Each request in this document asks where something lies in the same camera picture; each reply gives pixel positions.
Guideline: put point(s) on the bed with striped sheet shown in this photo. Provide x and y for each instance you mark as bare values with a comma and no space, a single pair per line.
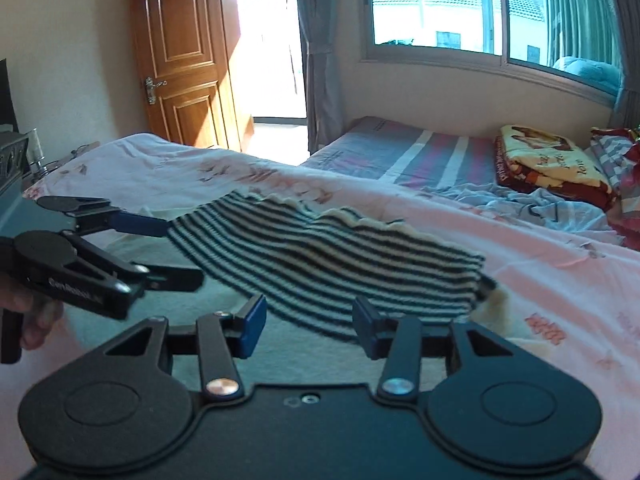
400,155

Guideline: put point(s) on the teal quilt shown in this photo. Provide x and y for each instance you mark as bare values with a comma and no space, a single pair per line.
590,75

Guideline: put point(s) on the sliding glass window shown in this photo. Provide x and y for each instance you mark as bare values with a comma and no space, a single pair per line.
450,5

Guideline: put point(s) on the plaid folded cloth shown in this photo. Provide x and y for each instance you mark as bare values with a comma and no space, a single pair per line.
617,165

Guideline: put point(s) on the bed with pink floral sheet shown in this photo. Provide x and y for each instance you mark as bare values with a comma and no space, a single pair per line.
550,270

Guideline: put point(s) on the folded printed blanket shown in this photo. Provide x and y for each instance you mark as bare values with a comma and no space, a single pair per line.
545,160

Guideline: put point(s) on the black screen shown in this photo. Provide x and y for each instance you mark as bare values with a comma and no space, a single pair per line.
6,95

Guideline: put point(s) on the person's left hand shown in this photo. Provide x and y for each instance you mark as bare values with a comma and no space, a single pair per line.
40,322

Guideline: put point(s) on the cream striped knit sweater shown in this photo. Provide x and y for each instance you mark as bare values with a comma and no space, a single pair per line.
320,260

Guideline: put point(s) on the light blue crumpled sheet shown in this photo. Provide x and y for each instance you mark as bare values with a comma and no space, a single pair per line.
525,207

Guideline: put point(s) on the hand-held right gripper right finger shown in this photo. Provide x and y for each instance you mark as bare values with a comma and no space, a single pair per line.
366,330

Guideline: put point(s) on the grey curtain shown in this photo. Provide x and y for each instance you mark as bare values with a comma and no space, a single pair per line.
627,35
325,60

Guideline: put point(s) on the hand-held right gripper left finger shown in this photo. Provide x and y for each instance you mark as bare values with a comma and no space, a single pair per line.
254,327

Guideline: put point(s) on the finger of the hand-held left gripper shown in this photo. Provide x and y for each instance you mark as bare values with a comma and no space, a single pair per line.
142,225
170,280

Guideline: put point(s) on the brown wooden door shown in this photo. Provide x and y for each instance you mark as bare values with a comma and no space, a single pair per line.
182,55

